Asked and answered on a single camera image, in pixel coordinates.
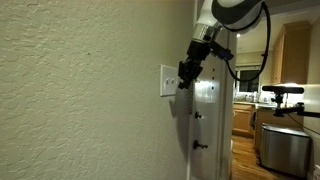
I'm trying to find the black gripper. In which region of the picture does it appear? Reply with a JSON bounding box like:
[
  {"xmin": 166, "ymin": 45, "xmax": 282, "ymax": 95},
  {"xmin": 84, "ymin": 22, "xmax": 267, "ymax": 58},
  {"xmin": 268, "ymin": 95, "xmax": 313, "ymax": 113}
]
[{"xmin": 177, "ymin": 39, "xmax": 212, "ymax": 90}]

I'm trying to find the white door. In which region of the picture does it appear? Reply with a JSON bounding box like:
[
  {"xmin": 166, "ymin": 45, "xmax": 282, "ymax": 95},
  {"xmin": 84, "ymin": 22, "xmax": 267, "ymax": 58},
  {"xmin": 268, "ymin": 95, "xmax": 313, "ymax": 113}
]
[{"xmin": 189, "ymin": 29, "xmax": 231, "ymax": 180}]

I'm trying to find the dark kitchen window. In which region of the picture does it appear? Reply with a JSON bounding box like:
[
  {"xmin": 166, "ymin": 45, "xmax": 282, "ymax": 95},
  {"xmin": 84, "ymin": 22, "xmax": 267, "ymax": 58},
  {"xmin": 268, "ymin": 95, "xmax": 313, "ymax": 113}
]
[{"xmin": 237, "ymin": 67, "xmax": 263, "ymax": 93}]

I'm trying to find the wooden base cabinet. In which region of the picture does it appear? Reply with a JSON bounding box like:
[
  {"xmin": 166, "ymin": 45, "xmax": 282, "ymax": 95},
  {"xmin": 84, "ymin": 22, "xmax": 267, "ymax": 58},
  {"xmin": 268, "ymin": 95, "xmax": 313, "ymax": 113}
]
[{"xmin": 231, "ymin": 102, "xmax": 257, "ymax": 138}]

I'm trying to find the dark round door knob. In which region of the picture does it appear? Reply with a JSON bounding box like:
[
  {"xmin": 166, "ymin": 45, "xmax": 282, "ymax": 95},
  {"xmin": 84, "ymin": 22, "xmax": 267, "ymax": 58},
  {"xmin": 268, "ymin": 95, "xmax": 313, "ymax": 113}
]
[{"xmin": 192, "ymin": 139, "xmax": 209, "ymax": 151}]

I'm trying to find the stainless steel trash can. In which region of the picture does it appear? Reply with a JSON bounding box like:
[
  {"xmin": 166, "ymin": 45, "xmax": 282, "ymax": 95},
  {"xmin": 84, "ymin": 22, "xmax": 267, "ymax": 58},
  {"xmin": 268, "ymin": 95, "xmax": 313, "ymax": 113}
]
[{"xmin": 259, "ymin": 122, "xmax": 313, "ymax": 179}]

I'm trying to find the white double switch plate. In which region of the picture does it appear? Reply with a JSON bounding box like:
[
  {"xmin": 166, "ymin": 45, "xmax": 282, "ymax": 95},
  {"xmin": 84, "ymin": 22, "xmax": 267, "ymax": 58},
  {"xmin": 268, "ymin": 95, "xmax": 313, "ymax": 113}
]
[{"xmin": 159, "ymin": 64, "xmax": 182, "ymax": 98}]

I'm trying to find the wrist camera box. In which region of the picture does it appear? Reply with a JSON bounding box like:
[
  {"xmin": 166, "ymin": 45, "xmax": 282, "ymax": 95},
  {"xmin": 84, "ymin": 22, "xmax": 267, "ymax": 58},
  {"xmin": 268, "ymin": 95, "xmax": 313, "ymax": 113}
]
[{"xmin": 209, "ymin": 41, "xmax": 235, "ymax": 62}]

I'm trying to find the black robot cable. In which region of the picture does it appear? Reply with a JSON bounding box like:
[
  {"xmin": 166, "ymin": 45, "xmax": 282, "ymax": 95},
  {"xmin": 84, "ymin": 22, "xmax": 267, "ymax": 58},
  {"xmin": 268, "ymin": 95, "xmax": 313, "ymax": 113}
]
[{"xmin": 225, "ymin": 1, "xmax": 272, "ymax": 83}]

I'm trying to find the black stereo camera bar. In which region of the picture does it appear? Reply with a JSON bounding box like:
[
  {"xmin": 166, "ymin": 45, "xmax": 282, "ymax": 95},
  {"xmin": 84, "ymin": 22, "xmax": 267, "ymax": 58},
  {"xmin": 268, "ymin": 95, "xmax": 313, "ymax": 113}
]
[{"xmin": 261, "ymin": 84, "xmax": 305, "ymax": 95}]

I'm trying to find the wooden wall cabinet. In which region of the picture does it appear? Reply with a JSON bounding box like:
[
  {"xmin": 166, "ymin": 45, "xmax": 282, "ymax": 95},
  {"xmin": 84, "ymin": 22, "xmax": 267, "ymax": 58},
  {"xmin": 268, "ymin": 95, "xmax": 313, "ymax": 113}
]
[{"xmin": 270, "ymin": 20, "xmax": 313, "ymax": 85}]

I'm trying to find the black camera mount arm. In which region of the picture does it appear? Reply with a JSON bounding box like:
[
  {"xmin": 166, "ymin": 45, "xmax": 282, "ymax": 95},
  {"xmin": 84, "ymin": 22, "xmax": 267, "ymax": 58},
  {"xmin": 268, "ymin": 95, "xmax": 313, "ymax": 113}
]
[{"xmin": 270, "ymin": 93, "xmax": 320, "ymax": 119}]

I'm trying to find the thin black camera cable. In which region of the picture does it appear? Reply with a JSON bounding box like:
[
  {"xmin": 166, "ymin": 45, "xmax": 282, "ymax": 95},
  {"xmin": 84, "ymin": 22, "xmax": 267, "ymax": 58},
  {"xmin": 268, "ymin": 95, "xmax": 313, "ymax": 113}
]
[{"xmin": 287, "ymin": 113, "xmax": 320, "ymax": 136}]

